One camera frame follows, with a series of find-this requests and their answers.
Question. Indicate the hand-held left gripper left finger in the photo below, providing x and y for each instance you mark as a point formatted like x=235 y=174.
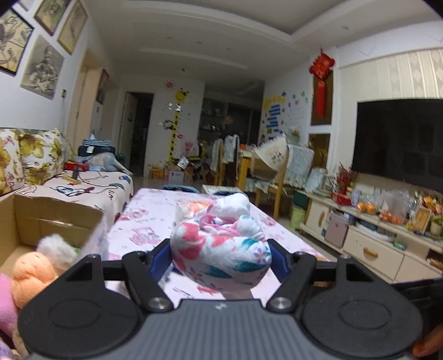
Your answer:
x=160 y=258

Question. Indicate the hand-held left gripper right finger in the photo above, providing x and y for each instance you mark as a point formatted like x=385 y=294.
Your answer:
x=280 y=258

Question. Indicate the floral cloth bundle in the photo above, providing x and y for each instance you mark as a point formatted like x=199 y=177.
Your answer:
x=218 y=245

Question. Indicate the white and blue plush toy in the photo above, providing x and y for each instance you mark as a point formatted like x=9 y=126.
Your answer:
x=55 y=246

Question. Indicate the cardboard box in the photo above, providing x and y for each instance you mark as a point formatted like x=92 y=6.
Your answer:
x=45 y=214

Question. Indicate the orange plush toy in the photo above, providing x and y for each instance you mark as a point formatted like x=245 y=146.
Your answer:
x=31 y=277

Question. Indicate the pink plush toy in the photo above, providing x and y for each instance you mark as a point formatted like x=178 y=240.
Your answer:
x=6 y=304

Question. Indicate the person's right hand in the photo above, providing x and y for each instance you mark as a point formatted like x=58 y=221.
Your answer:
x=429 y=346

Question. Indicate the green bin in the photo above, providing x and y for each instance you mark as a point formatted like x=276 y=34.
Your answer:
x=299 y=218

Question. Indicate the cardboard boxes on floor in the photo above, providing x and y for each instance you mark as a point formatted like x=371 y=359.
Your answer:
x=169 y=173

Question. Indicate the cream television cabinet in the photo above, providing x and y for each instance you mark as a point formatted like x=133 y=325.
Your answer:
x=367 y=239

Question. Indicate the yellow chair with cloth cover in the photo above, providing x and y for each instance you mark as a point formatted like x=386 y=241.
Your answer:
x=266 y=162

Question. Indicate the sofa with printed cover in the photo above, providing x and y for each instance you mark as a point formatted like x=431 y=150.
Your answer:
x=86 y=190

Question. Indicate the bag of oranges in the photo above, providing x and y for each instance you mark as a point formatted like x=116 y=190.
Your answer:
x=391 y=218
x=367 y=207

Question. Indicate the red flower bunch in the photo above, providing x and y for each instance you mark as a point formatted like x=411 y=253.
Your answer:
x=344 y=180

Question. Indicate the dining chair with white cover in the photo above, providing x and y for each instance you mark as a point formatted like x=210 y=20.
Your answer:
x=231 y=152
x=217 y=159

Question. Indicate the red item on sofa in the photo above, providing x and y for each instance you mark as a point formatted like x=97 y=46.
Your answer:
x=76 y=166

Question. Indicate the blue clothes pile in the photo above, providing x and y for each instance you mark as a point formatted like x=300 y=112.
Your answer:
x=97 y=147

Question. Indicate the yellow floral cushion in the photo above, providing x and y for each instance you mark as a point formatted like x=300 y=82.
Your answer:
x=8 y=162
x=41 y=155

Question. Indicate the black television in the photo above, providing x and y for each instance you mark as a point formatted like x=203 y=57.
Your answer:
x=401 y=142

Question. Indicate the giraffe wall sticker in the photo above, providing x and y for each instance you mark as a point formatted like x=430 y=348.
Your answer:
x=176 y=121

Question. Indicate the blue wall stickers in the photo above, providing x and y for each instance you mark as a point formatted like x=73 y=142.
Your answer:
x=280 y=110

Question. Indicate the framed wall picture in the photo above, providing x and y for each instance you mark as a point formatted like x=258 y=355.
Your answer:
x=102 y=86

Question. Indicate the red knot wall ornament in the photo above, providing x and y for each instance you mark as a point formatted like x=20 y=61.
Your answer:
x=322 y=69

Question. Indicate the large sketch wall poster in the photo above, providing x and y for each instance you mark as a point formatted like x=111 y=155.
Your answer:
x=43 y=67

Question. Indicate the brown-framed wall drawing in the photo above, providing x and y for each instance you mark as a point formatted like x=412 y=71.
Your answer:
x=52 y=14
x=72 y=27

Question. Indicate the dark-framed wall drawing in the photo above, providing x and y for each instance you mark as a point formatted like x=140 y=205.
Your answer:
x=14 y=41

